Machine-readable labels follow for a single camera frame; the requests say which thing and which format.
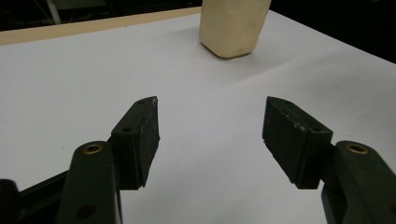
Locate cream square cup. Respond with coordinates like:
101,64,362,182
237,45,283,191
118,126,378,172
198,0,273,60

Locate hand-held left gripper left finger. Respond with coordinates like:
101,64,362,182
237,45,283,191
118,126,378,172
55,95,162,224

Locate white paper sheet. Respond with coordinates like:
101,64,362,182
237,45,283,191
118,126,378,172
0,8,396,224

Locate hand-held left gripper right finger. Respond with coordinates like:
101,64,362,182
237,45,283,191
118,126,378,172
262,95,396,224

